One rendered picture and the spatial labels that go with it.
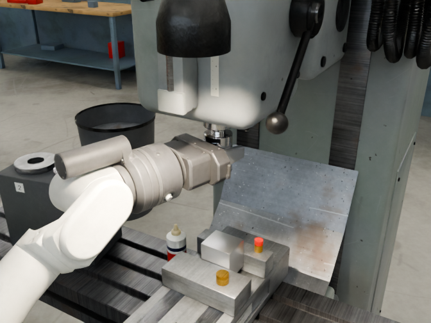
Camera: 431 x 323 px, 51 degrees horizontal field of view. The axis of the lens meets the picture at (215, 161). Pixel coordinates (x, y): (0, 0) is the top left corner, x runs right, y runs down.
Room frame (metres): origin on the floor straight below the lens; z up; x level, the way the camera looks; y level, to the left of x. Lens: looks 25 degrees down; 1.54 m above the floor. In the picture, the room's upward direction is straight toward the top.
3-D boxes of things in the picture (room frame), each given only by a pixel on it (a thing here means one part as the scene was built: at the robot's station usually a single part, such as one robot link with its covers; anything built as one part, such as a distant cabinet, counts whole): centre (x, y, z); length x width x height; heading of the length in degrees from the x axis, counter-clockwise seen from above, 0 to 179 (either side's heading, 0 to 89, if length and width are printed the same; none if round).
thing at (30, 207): (0.88, 0.34, 1.02); 0.22 x 0.12 x 0.20; 71
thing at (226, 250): (0.68, -0.01, 1.03); 0.06 x 0.05 x 0.06; 58
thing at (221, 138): (0.68, 0.00, 1.26); 0.05 x 0.05 x 0.01
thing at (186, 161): (0.62, 0.06, 1.23); 0.13 x 0.12 x 0.10; 43
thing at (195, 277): (0.63, 0.02, 1.01); 0.15 x 0.06 x 0.04; 58
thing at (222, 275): (0.61, -0.01, 1.04); 0.02 x 0.02 x 0.02
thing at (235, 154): (0.66, -0.03, 1.24); 0.06 x 0.02 x 0.03; 133
